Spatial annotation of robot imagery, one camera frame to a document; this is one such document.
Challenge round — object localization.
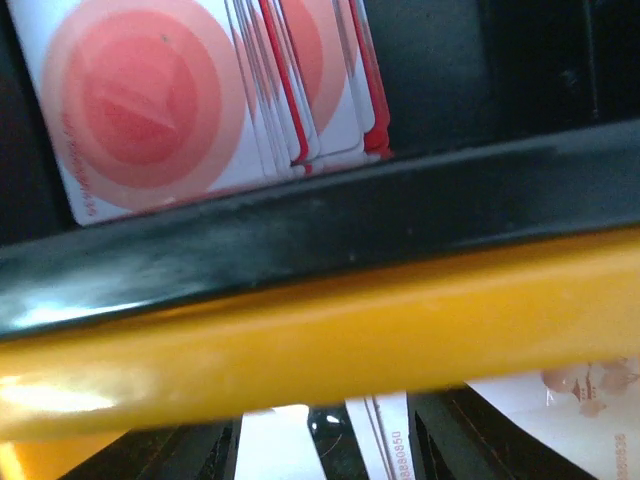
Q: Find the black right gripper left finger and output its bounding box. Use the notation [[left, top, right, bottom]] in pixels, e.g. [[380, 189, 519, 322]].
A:
[[63, 418, 241, 480]]

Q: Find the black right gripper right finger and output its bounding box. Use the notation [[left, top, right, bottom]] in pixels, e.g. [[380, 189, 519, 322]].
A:
[[407, 387, 592, 480]]

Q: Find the white pink card stack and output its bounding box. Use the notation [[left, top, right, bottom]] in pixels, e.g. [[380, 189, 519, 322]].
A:
[[235, 357, 639, 479]]

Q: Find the white red card in bin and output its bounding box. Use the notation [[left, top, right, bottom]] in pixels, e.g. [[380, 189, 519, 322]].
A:
[[8, 1, 390, 225]]

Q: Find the orange bin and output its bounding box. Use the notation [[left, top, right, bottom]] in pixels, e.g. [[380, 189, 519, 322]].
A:
[[1, 226, 639, 479]]

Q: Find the black bin far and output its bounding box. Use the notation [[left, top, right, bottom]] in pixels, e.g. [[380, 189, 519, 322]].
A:
[[1, 1, 639, 340]]

